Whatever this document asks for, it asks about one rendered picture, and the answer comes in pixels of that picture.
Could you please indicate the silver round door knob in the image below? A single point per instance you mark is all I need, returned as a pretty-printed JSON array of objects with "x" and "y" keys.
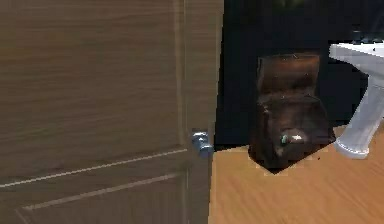
[{"x": 201, "y": 143}]

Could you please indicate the dark brown bin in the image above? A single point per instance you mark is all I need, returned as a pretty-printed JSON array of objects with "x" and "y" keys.
[{"x": 290, "y": 113}]

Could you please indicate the brown wooden room door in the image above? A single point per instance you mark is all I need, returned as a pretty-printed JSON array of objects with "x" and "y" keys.
[{"x": 93, "y": 100}]

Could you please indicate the white pedestal sink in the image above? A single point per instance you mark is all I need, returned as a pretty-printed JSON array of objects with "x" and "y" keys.
[{"x": 363, "y": 100}]

